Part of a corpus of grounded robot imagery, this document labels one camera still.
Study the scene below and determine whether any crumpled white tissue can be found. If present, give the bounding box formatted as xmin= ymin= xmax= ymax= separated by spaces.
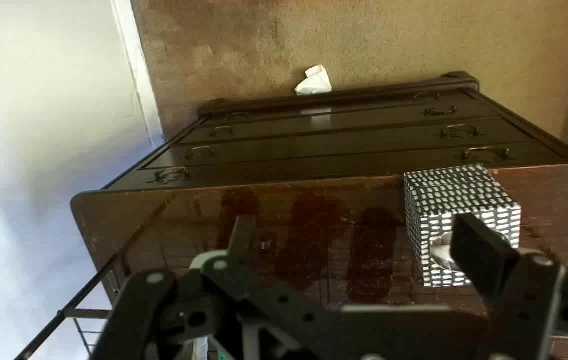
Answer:
xmin=293 ymin=61 xmax=333 ymax=98

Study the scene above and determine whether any dark wooden dresser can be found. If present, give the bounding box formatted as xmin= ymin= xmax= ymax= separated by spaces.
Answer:
xmin=69 ymin=70 xmax=568 ymax=360

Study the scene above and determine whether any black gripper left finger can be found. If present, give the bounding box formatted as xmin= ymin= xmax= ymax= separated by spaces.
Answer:
xmin=89 ymin=215 xmax=379 ymax=360

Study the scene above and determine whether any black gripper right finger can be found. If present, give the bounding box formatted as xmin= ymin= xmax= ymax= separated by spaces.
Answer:
xmin=450 ymin=211 xmax=568 ymax=360

